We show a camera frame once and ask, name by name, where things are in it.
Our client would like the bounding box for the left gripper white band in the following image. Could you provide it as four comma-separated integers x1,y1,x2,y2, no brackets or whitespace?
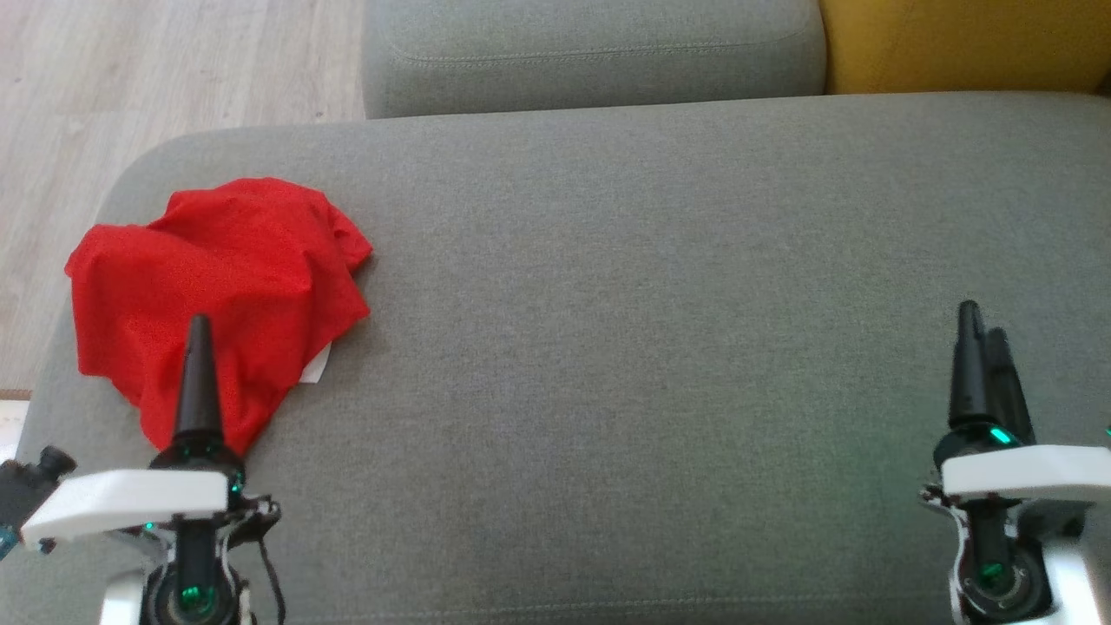
19,314,279,565

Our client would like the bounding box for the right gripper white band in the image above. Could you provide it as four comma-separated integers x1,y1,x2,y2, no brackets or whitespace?
920,300,1111,543

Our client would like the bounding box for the red basketball jersey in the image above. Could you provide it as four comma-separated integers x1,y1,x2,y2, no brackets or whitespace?
65,221,374,457

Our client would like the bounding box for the yellow sofa backrest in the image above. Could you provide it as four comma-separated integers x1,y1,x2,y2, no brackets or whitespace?
820,0,1111,95

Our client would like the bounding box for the large grey sofa ottoman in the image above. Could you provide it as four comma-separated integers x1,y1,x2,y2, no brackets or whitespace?
0,91,1111,625

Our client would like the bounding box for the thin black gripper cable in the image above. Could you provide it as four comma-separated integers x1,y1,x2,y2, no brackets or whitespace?
227,499,287,625

